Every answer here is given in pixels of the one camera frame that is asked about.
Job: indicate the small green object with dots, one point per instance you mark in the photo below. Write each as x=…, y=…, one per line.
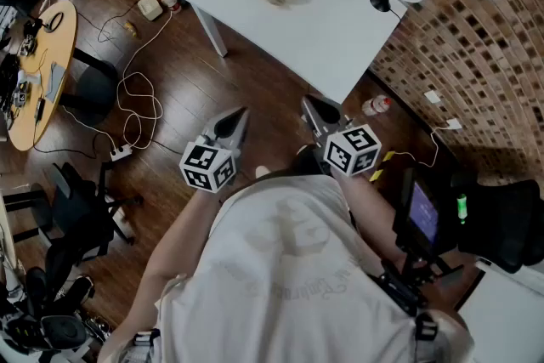
x=461, y=208

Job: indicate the black power adapter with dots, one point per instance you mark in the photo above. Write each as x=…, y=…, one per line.
x=40, y=108

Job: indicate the person's white t-shirt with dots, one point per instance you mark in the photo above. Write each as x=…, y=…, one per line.
x=289, y=289

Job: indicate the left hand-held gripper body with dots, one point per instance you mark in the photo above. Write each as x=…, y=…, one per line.
x=208, y=166

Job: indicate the black electronics clutter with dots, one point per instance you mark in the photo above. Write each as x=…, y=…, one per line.
x=10, y=85

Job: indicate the white table leg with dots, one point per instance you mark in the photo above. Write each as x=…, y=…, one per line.
x=212, y=30

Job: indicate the black machine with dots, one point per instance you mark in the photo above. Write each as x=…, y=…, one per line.
x=47, y=323

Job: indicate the black mesh office chair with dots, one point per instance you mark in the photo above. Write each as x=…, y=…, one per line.
x=501, y=225

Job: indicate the person's right forearm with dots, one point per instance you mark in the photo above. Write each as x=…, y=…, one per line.
x=367, y=208

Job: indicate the white square box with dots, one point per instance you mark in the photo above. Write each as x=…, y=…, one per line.
x=150, y=6

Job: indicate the small yellow object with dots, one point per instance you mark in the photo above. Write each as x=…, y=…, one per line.
x=130, y=29

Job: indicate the black chest rig mount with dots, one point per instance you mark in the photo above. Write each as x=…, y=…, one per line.
x=399, y=289

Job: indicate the white cabinet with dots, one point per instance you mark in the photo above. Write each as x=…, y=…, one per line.
x=510, y=319

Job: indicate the black monitor screen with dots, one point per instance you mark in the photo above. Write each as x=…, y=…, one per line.
x=423, y=217

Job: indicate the red cap plastic bottle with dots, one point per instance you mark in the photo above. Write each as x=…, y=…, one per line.
x=376, y=105

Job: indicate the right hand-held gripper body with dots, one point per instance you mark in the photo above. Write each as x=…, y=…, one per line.
x=353, y=149

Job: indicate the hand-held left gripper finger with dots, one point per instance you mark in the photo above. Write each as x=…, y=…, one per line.
x=216, y=124
x=241, y=129

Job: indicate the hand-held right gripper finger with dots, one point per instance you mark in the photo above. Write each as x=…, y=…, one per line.
x=312, y=119
x=327, y=108

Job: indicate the yellow black floor tape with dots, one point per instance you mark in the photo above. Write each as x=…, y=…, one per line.
x=380, y=168

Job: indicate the person's white shoe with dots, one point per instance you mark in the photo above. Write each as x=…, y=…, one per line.
x=262, y=171

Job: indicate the round wooden table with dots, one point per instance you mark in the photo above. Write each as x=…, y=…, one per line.
x=51, y=51

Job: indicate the white wall socket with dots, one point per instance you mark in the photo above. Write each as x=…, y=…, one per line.
x=454, y=123
x=432, y=96

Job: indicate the person's left forearm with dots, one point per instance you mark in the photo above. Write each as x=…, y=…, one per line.
x=178, y=234

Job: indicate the white power strip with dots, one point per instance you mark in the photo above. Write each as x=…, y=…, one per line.
x=121, y=151

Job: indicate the grey cloth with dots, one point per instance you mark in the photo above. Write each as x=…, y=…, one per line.
x=54, y=83

